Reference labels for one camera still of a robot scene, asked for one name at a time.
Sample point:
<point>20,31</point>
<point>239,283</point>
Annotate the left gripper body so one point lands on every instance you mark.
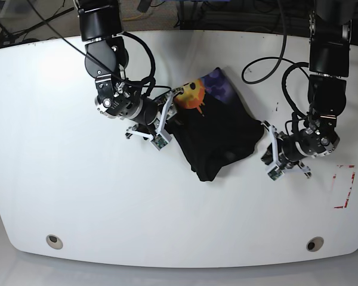
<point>312,136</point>

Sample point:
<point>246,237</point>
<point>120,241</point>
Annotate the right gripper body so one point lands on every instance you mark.
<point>119,99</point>

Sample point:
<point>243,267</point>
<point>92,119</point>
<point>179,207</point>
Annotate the black graphic T-shirt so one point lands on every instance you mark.
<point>212,126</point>

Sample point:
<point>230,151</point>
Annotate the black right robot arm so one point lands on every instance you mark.
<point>106,59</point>

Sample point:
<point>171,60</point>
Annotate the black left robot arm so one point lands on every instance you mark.
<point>330,35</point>

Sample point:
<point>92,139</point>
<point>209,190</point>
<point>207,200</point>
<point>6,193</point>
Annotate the red tape rectangle marking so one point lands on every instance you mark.
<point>342,185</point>

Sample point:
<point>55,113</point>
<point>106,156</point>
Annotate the black tripod stand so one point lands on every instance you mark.
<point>19,24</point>

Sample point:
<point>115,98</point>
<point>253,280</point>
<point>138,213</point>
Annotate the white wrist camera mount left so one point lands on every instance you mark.
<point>276,152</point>

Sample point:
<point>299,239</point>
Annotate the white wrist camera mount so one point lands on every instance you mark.
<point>162,119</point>
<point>276,152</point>

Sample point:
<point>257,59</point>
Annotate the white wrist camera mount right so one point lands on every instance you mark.
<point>162,119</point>

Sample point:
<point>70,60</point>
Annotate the right table cable grommet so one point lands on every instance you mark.
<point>315,244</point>

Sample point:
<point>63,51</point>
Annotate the table cable grommet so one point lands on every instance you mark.
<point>315,244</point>
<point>54,242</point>

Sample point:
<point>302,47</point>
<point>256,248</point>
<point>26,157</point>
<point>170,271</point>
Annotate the left table cable grommet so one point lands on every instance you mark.
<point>54,242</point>

